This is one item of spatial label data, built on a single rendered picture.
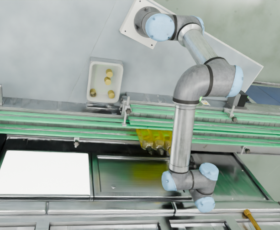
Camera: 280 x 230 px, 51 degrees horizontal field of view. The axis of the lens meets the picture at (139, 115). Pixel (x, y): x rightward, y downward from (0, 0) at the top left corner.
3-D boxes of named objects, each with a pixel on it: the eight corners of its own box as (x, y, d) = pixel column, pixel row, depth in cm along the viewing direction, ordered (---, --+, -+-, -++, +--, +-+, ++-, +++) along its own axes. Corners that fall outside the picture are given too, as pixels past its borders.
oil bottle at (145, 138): (135, 130, 169) (142, 151, 150) (136, 121, 166) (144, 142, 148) (145, 130, 170) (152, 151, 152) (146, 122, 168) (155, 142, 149)
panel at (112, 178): (4, 153, 149) (-14, 201, 120) (4, 148, 148) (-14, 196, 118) (171, 159, 171) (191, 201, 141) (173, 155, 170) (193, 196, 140)
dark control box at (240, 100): (226, 100, 186) (232, 106, 179) (230, 88, 183) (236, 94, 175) (237, 101, 188) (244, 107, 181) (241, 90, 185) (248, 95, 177)
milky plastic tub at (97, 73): (86, 94, 167) (86, 101, 159) (89, 56, 157) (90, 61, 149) (116, 97, 171) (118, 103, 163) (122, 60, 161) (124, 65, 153)
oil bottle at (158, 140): (145, 130, 170) (153, 152, 152) (146, 122, 168) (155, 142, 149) (154, 131, 171) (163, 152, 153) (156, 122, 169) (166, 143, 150)
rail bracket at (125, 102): (119, 118, 163) (122, 130, 152) (124, 91, 156) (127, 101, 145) (124, 119, 164) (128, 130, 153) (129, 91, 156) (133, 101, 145)
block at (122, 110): (118, 110, 168) (119, 116, 162) (120, 95, 164) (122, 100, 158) (124, 110, 169) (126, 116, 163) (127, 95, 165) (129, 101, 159)
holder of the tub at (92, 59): (85, 102, 169) (85, 108, 163) (90, 56, 157) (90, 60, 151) (114, 105, 173) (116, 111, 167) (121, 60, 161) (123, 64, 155)
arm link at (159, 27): (142, 10, 136) (150, 13, 124) (170, 12, 140) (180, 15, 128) (140, 36, 141) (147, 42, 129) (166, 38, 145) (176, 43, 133)
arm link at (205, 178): (197, 174, 110) (191, 196, 115) (223, 172, 113) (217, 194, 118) (188, 162, 117) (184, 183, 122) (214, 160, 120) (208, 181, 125)
